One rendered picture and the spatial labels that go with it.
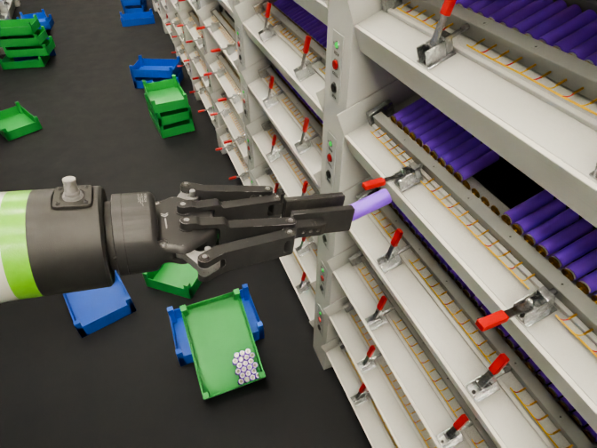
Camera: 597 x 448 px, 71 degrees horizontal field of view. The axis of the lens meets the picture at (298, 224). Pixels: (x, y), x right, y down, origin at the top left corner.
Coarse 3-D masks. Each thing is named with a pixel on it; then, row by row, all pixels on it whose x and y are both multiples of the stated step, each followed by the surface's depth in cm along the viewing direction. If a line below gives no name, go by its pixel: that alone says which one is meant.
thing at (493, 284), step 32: (384, 96) 77; (416, 96) 79; (352, 128) 79; (384, 160) 72; (416, 192) 65; (480, 192) 61; (416, 224) 66; (448, 224) 60; (512, 224) 56; (448, 256) 59; (480, 256) 55; (480, 288) 53; (512, 288) 51; (512, 320) 49; (544, 320) 48; (544, 352) 46; (576, 352) 45; (576, 384) 43
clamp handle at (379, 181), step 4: (404, 172) 65; (392, 176) 65; (396, 176) 65; (400, 176) 65; (404, 176) 65; (372, 180) 64; (376, 180) 64; (380, 180) 64; (384, 180) 64; (388, 180) 64; (392, 180) 65; (364, 184) 64; (368, 184) 64; (372, 184) 64; (376, 184) 64; (380, 184) 64; (384, 184) 64; (364, 188) 64; (368, 188) 64
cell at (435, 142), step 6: (456, 126) 68; (444, 132) 68; (450, 132) 67; (456, 132) 67; (438, 138) 68; (444, 138) 67; (450, 138) 68; (426, 144) 68; (432, 144) 67; (438, 144) 67
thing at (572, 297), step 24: (384, 120) 74; (384, 144) 73; (408, 144) 69; (432, 168) 64; (432, 192) 63; (456, 192) 60; (456, 216) 59; (480, 216) 56; (480, 240) 56; (504, 240) 53; (504, 264) 52; (528, 264) 50; (552, 264) 49; (528, 288) 50; (576, 288) 46; (576, 312) 46; (576, 336) 45
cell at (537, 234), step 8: (560, 216) 52; (568, 216) 52; (576, 216) 52; (544, 224) 53; (552, 224) 52; (560, 224) 52; (568, 224) 52; (528, 232) 53; (536, 232) 52; (544, 232) 52; (552, 232) 52; (536, 240) 52
